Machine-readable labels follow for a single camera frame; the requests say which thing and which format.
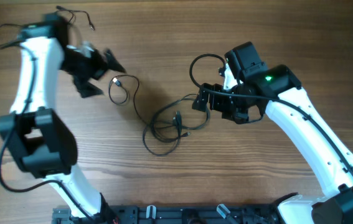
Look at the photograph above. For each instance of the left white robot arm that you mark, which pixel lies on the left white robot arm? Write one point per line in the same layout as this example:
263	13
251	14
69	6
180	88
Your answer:
38	140

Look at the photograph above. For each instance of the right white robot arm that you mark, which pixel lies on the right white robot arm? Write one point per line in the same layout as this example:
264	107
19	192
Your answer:
279	95

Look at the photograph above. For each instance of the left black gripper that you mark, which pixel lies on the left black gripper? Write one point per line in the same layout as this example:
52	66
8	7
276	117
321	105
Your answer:
94	70

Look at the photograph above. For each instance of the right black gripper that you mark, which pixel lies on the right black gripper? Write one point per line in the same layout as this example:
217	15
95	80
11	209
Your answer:
210	101

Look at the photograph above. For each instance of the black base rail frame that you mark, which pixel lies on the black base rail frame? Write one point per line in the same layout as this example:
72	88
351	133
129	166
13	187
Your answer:
256	213

